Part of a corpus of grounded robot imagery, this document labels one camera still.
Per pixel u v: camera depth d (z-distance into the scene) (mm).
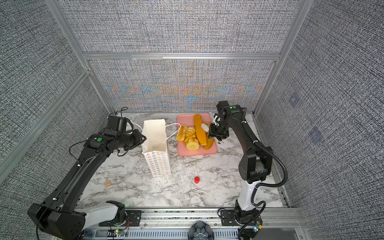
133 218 735
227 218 730
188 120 1149
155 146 974
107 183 836
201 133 975
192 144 940
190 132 1001
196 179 839
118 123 553
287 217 750
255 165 489
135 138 650
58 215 366
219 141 735
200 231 689
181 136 1003
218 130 740
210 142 972
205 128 875
